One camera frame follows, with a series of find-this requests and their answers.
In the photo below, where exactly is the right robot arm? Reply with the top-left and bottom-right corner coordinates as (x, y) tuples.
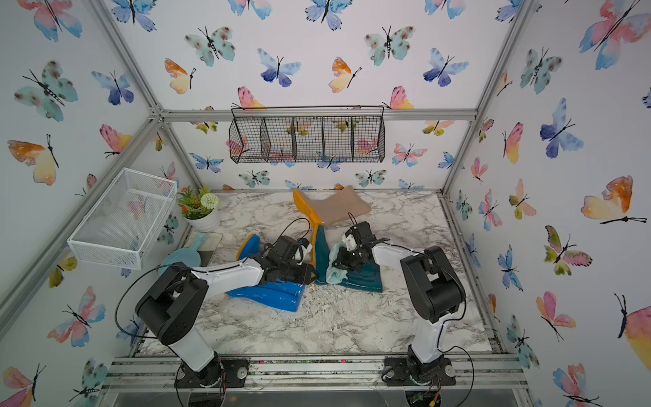
(334, 221), (466, 365)

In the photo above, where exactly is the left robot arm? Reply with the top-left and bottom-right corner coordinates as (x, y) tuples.
(135, 236), (314, 375)

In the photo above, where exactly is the beige rubber boot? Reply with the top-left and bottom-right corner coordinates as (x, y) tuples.
(293, 186), (371, 228)

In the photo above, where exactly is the black wire wall basket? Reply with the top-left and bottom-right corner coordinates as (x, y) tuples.
(227, 105), (386, 164)

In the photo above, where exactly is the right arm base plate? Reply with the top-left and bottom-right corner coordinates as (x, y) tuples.
(381, 356), (456, 388)

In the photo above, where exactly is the aluminium front rail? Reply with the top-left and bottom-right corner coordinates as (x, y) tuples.
(102, 354), (528, 393)

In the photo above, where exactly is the white mesh wall basket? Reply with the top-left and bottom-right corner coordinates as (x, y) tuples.
(67, 168), (177, 271)

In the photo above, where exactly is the mint green fluffy cloth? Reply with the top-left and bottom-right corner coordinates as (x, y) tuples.
(325, 243), (348, 285)

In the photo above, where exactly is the blue rubber boot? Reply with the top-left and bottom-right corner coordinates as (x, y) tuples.
(227, 234), (305, 312)

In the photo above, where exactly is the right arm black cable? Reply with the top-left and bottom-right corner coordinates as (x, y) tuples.
(347, 212), (475, 407)

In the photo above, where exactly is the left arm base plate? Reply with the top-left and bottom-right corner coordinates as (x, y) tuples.
(174, 356), (250, 389)

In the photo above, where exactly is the potted plant white pot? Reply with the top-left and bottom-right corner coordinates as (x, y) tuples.
(177, 185), (220, 232)

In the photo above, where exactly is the teal green rubber boot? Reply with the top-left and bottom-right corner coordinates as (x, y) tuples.
(311, 226), (383, 293)

